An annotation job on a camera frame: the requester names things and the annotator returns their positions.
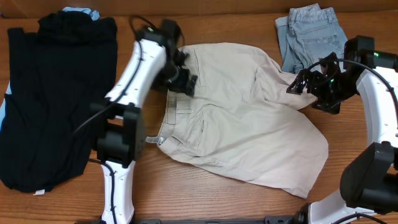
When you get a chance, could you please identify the beige cotton shorts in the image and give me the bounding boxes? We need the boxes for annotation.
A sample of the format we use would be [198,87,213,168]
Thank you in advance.
[147,43,328,198]

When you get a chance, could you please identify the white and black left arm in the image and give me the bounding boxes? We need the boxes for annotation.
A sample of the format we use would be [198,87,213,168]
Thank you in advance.
[90,25,197,223]

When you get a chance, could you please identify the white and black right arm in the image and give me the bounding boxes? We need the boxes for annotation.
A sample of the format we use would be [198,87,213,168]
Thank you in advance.
[287,49,397,223]

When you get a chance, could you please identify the light blue denim shorts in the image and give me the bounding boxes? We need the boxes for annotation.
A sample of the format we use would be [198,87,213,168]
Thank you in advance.
[275,4,347,74]

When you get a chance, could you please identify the light blue garment underneath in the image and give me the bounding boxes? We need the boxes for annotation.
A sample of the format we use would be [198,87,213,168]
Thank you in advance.
[1,7,100,123]

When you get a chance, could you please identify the black garment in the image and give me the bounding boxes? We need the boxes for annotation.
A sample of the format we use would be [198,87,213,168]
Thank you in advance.
[1,11,118,193]

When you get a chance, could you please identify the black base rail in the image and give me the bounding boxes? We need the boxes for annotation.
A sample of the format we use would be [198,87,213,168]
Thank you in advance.
[133,215,294,224]

